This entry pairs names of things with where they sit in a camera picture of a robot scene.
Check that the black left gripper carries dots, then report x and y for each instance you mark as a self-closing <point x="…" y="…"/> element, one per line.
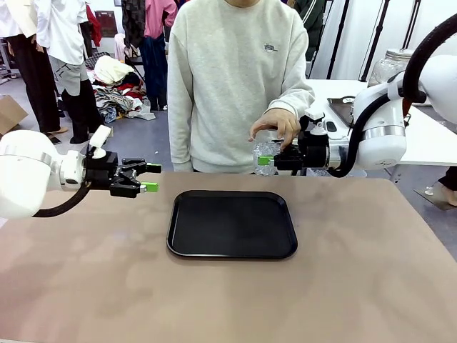
<point x="101" y="169"/>

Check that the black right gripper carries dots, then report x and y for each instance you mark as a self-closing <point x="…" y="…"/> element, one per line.
<point x="310" y="157"/>

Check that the short clear iced cup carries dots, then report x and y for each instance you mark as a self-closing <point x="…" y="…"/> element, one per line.
<point x="264" y="150"/>

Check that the person's right forearm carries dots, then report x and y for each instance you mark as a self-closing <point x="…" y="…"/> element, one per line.
<point x="180" y="143"/>

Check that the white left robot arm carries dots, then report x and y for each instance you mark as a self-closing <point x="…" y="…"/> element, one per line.
<point x="25" y="171"/>

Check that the person's left forearm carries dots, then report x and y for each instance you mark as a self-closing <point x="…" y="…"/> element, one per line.
<point x="294" y="101"/>

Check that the glass drink dispenser jar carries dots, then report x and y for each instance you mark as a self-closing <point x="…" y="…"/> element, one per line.
<point x="387" y="68"/>

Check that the person's left hand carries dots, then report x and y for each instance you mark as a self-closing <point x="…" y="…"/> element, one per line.
<point x="283" y="125"/>

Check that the black plastic serving tray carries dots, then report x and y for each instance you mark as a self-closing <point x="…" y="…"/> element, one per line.
<point x="232" y="225"/>

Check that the person in grey sweatshirt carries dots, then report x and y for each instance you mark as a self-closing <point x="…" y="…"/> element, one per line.
<point x="228" y="89"/>

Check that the pile of clothes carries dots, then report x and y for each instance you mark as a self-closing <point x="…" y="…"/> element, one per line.
<point x="114" y="89"/>

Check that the dark metal tray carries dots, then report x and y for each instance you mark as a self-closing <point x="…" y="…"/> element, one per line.
<point x="341" y="109"/>

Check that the person in pink top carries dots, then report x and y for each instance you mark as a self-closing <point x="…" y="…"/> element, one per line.
<point x="157" y="43"/>

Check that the brown cardboard box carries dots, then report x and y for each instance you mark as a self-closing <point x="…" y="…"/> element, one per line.
<point x="10" y="114"/>

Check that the person in dark green jacket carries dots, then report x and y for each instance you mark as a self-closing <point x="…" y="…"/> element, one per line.
<point x="314" y="28"/>

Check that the black stand pole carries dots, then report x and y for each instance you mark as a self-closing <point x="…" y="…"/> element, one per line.
<point x="375" y="39"/>
<point x="337" y="39"/>
<point x="410" y="25"/>

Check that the dark red board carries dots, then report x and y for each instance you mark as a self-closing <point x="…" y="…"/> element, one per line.
<point x="107" y="23"/>

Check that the person in white shirt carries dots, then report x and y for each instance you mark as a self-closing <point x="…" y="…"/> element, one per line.
<point x="64" y="35"/>

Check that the person in black trousers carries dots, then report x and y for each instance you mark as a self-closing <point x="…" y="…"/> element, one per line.
<point x="28" y="53"/>

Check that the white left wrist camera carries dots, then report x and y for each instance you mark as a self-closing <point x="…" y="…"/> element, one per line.
<point x="99" y="137"/>

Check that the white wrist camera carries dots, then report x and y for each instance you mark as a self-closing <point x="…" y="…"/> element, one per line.
<point x="99" y="137"/>
<point x="316" y="119"/>

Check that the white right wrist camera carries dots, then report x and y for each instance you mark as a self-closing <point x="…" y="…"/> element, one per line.
<point x="316" y="119"/>

